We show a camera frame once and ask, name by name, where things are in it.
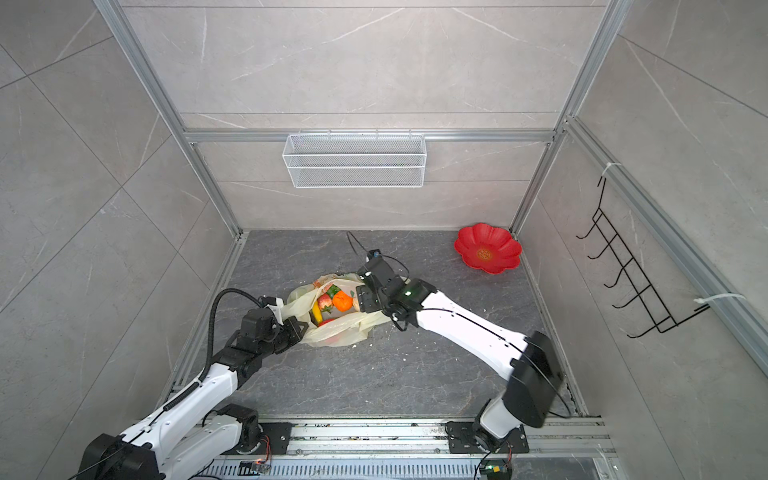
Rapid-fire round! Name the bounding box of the orange fake fruit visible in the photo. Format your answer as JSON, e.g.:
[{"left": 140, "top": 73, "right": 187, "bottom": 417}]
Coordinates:
[{"left": 332, "top": 290, "right": 354, "bottom": 312}]

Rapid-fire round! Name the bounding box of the yellow plastic bag fruit print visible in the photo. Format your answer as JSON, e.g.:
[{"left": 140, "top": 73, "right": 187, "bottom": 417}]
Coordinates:
[{"left": 280, "top": 273, "right": 389, "bottom": 347}]

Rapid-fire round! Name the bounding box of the red pink fake apple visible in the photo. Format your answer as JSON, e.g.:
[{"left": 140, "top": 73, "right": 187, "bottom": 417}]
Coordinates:
[{"left": 317, "top": 294, "right": 334, "bottom": 312}]

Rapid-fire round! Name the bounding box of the red flower shaped plate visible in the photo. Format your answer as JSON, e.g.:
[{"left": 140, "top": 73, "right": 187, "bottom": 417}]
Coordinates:
[{"left": 454, "top": 223, "right": 522, "bottom": 275}]

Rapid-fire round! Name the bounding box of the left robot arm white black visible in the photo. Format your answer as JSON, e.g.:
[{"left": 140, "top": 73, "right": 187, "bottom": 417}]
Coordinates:
[{"left": 71, "top": 317, "right": 308, "bottom": 479}]

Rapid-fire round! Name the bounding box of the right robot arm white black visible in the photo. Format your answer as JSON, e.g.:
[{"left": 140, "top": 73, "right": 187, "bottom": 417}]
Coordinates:
[{"left": 356, "top": 250, "right": 564, "bottom": 451}]

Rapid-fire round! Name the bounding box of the yellow fake banana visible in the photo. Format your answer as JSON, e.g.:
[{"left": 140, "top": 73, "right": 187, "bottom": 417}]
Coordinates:
[{"left": 310, "top": 301, "right": 324, "bottom": 327}]

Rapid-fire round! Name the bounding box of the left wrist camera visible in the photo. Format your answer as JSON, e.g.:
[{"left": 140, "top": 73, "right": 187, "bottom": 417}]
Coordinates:
[{"left": 240, "top": 307, "right": 276, "bottom": 341}]

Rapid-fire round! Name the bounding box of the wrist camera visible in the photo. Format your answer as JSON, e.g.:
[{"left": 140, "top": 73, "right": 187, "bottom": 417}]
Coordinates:
[
  {"left": 366, "top": 249, "right": 384, "bottom": 262},
  {"left": 240, "top": 307, "right": 276, "bottom": 341}
]

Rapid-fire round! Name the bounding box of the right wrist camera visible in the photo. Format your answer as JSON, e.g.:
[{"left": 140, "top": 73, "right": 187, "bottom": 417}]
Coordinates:
[{"left": 366, "top": 249, "right": 384, "bottom": 262}]

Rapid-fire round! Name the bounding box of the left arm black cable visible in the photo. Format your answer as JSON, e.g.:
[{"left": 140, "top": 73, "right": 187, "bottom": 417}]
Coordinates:
[{"left": 200, "top": 287, "right": 265, "bottom": 379}]

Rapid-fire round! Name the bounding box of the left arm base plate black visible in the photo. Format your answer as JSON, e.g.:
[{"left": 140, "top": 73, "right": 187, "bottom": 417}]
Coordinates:
[{"left": 226, "top": 422, "right": 293, "bottom": 456}]

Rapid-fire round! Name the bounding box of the white wire mesh basket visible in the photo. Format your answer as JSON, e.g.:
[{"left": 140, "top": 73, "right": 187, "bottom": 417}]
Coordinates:
[{"left": 282, "top": 133, "right": 428, "bottom": 189}]

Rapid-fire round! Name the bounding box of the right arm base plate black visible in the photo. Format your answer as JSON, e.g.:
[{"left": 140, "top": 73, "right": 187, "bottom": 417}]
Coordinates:
[{"left": 444, "top": 421, "right": 530, "bottom": 454}]

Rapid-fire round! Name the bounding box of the aluminium mounting rail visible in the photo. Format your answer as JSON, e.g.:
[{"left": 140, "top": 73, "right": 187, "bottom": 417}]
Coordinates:
[{"left": 189, "top": 418, "right": 626, "bottom": 479}]

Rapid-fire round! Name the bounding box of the black wire hook rack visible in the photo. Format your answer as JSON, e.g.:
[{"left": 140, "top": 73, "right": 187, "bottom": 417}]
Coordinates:
[{"left": 576, "top": 178, "right": 711, "bottom": 339}]

